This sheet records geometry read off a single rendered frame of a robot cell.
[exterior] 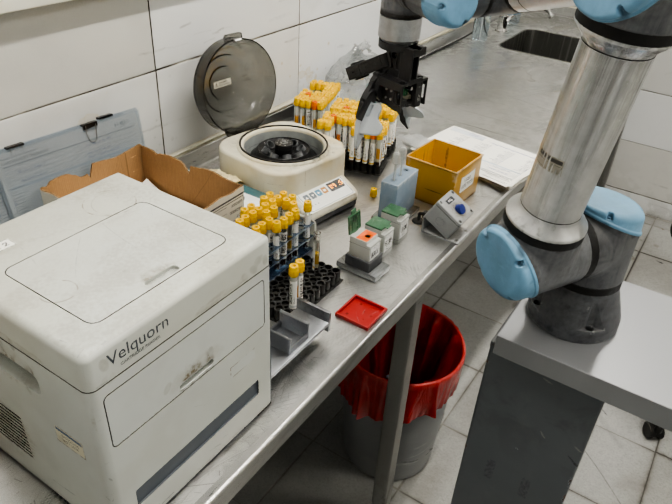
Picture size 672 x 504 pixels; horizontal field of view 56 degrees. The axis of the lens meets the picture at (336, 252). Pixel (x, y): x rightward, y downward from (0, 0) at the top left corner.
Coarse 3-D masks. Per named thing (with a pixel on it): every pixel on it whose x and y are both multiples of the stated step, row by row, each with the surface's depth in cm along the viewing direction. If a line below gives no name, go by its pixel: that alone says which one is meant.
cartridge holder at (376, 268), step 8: (344, 256) 126; (352, 256) 122; (376, 256) 122; (336, 264) 125; (344, 264) 124; (352, 264) 123; (360, 264) 121; (368, 264) 120; (376, 264) 123; (384, 264) 124; (352, 272) 123; (360, 272) 122; (368, 272) 121; (376, 272) 122; (384, 272) 123; (376, 280) 121
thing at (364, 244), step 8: (360, 232) 121; (368, 232) 122; (352, 240) 121; (360, 240) 119; (368, 240) 119; (376, 240) 121; (352, 248) 121; (360, 248) 120; (368, 248) 119; (376, 248) 121; (360, 256) 121; (368, 256) 120
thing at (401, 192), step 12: (408, 168) 140; (384, 180) 135; (396, 180) 135; (408, 180) 137; (384, 192) 135; (396, 192) 134; (408, 192) 139; (384, 204) 137; (396, 204) 136; (408, 204) 142; (372, 216) 140
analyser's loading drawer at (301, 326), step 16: (304, 304) 106; (288, 320) 102; (304, 320) 105; (320, 320) 105; (272, 336) 98; (288, 336) 102; (304, 336) 100; (272, 352) 98; (288, 352) 98; (272, 368) 95
